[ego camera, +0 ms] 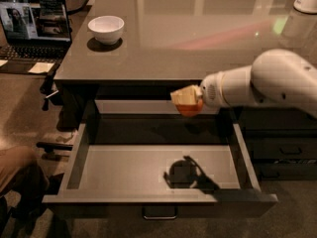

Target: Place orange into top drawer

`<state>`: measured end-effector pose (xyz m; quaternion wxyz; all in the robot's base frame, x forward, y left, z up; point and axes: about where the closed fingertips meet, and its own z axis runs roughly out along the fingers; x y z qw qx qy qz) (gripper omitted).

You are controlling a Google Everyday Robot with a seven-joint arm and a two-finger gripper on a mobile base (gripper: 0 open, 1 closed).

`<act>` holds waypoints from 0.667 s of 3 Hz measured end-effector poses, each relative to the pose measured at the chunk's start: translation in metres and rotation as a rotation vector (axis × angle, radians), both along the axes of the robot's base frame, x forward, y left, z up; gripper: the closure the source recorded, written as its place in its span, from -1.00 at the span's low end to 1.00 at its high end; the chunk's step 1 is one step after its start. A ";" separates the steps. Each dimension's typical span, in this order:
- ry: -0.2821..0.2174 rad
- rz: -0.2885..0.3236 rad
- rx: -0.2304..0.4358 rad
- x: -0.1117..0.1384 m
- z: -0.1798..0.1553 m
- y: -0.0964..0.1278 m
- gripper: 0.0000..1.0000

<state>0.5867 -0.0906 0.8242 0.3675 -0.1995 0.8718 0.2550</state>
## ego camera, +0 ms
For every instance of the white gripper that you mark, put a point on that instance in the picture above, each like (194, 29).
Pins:
(210, 89)

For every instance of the orange fruit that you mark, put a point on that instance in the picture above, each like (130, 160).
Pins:
(190, 110)

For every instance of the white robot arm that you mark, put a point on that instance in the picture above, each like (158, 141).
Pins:
(277, 78)

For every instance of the open grey top drawer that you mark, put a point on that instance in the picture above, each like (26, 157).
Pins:
(123, 160)

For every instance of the dark side drawer cabinet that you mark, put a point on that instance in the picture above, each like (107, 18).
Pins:
(282, 143)

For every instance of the white ceramic bowl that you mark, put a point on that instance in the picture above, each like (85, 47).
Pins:
(107, 29)

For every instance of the white cylindrical container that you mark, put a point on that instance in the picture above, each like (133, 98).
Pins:
(306, 6)

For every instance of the white paper note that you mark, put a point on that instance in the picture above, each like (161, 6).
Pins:
(41, 67)

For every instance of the open black laptop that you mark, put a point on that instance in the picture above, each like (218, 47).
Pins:
(35, 30)

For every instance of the person's leg brown trousers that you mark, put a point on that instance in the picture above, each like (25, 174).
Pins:
(20, 171)

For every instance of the metal drawer handle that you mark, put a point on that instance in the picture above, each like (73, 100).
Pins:
(159, 212)

